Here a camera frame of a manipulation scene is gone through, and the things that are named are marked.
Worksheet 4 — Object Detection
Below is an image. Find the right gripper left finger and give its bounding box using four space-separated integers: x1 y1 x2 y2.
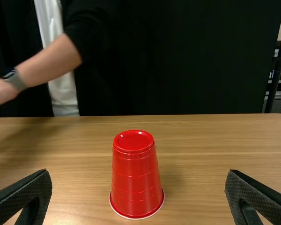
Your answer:
0 169 53 225

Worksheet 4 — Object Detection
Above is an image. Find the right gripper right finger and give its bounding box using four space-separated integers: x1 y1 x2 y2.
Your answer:
224 169 281 225

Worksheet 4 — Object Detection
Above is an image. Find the red cup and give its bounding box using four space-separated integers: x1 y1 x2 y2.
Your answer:
109 129 165 220

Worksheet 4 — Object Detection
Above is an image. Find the person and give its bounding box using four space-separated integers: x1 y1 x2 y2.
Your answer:
0 0 141 117

